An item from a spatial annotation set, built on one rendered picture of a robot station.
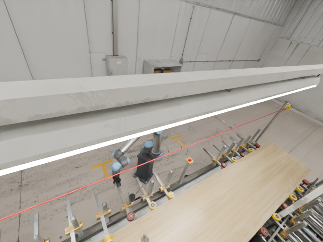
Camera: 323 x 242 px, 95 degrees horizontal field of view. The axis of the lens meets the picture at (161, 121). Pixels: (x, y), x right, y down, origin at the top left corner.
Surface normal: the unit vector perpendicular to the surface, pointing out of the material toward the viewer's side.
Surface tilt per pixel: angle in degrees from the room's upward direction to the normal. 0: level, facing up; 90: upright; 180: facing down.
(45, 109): 90
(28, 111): 90
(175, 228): 0
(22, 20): 90
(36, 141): 61
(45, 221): 0
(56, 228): 0
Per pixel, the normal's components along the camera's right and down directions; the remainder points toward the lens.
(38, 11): 0.54, 0.58
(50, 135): 0.53, 0.13
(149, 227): 0.17, -0.78
